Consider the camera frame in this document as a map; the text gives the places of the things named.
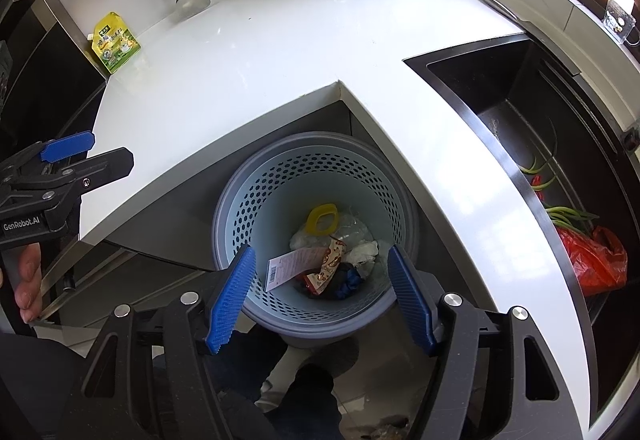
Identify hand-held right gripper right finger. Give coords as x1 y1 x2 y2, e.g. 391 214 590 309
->
387 245 583 440

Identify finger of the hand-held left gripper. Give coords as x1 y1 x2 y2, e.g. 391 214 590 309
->
20 131 96 168
47 146 135 201

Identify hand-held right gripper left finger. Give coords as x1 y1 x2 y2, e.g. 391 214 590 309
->
57 244 257 440

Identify white paper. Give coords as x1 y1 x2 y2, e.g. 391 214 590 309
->
345 240 381 278

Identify dark grey cloth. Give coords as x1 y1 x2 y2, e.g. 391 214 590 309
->
300 265 361 301

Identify grey perforated waste basket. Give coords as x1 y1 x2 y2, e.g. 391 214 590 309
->
211 131 421 350

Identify red white snack wrapper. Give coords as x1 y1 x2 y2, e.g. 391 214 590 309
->
305 239 348 296

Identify clear plastic bag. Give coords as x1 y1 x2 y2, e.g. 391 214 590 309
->
290 210 376 251

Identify person's left hand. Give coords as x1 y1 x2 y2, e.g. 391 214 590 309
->
0 242 44 323

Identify black stove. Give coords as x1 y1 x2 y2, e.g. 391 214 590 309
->
0 0 108 141

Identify yellow seasoning pouch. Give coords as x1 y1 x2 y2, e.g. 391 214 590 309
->
91 11 142 75

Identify green scallions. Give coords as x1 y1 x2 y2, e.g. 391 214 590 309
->
517 120 601 233

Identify red plastic bag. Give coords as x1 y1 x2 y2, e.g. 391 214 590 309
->
532 175 629 298

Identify black sink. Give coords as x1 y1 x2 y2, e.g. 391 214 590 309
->
402 32 640 431

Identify clear plastic holder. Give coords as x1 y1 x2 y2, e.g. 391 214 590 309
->
602 0 638 44

